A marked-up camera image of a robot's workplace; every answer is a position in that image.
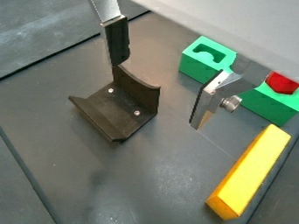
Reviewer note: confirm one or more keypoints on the black curved fixture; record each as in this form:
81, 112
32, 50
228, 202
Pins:
121, 106

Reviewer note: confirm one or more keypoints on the yellow rectangular block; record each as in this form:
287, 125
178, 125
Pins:
239, 186

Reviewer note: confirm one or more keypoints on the green foam shape board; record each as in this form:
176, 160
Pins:
204, 57

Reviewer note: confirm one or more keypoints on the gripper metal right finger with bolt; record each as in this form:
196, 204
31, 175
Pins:
219, 93

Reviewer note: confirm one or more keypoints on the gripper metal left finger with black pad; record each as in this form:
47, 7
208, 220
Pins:
113, 28

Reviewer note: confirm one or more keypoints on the small red block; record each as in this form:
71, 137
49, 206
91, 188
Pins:
280, 84

